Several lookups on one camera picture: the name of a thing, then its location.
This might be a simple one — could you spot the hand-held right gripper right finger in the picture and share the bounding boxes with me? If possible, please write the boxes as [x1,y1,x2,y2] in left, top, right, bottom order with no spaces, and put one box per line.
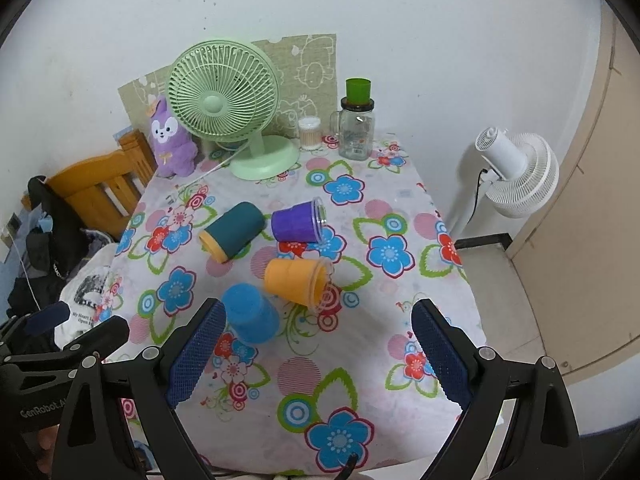
[411,298,586,480]

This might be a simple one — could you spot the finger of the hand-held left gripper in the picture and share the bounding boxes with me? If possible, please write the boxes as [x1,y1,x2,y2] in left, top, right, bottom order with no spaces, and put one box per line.
[65,316,131,362]
[22,302,72,337]

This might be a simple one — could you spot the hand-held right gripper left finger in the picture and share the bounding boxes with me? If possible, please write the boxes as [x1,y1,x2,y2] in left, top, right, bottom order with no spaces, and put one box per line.
[55,299,231,480]

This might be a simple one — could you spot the orange plastic cup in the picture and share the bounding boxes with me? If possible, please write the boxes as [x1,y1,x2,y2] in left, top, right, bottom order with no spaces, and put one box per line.
[263,258,333,308]

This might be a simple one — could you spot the blue plastic cup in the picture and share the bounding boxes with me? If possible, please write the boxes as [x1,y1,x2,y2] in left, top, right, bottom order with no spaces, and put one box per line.
[221,283,281,346]

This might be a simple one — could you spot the teal cup with orange rim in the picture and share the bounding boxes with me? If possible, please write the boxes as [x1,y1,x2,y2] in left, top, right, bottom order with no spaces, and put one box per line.
[198,202,266,264]

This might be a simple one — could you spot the purple plastic cup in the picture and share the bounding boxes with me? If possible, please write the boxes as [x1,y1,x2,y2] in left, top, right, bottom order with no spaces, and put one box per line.
[271,197,328,244]

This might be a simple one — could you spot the green plastic cup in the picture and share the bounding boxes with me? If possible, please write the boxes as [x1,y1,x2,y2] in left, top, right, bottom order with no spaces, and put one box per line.
[345,78,373,103]

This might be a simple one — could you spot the white printed bag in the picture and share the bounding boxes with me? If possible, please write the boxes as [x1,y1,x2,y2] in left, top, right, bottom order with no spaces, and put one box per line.
[54,250,126,351]

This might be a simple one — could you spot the dark clothes pile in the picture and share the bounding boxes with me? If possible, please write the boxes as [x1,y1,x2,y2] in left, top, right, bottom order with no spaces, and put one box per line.
[5,175,101,321]

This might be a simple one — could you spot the floral tablecloth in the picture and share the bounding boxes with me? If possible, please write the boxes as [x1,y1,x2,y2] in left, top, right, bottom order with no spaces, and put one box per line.
[97,132,488,478]

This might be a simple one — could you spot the wooden chair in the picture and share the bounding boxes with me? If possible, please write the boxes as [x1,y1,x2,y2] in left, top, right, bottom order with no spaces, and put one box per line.
[47,129,156,241]

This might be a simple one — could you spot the white standing fan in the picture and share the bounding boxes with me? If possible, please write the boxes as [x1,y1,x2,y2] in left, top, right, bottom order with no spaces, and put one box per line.
[446,126,560,241]

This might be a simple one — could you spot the purple plush rabbit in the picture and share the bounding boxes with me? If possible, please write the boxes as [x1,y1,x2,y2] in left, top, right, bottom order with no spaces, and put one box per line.
[149,96,198,178]

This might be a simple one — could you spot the wooden door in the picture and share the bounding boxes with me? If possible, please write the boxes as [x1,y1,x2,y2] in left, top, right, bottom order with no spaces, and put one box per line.
[510,0,640,386]

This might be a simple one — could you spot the glass jar mug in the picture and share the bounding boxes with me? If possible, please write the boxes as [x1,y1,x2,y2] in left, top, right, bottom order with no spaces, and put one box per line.
[329,96,377,162]

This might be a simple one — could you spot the cotton swab jar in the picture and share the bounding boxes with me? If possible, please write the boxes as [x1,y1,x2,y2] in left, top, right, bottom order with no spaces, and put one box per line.
[298,116,323,151]

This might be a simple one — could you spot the green desk fan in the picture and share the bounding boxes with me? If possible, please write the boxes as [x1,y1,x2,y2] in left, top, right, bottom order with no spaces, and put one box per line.
[166,39,301,181]

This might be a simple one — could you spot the beige cartoon printed board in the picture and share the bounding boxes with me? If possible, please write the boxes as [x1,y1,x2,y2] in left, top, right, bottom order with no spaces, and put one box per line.
[117,34,337,146]

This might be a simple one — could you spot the wall socket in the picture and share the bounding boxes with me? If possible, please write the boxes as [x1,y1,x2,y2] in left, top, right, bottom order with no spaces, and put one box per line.
[5,212,23,248]

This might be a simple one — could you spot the white fan cable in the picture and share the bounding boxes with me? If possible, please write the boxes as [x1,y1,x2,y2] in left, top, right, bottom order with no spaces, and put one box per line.
[172,152,246,193]

